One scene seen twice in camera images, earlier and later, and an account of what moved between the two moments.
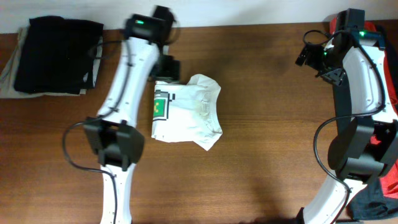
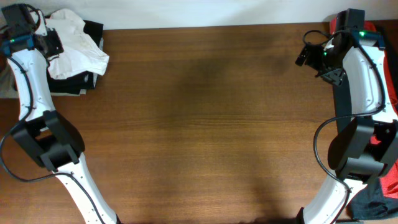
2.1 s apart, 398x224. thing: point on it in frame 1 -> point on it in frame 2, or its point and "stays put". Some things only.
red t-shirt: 388,180 stays put
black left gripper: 175,76 -> 58,45
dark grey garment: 369,203 stays put
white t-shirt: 188,112 -> 80,53
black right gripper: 336,76 stays put
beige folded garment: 8,78 stays put
